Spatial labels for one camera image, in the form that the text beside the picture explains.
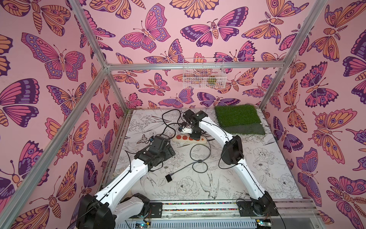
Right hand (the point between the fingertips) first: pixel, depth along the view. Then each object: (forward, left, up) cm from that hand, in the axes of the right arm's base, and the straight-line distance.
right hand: (196, 132), depth 99 cm
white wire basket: (+29, -6, +28) cm, 41 cm away
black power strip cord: (+14, +13, -3) cm, 20 cm away
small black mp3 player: (-30, +17, -5) cm, 35 cm away
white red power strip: (-4, +7, -2) cm, 8 cm away
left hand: (-19, +16, +7) cm, 26 cm away
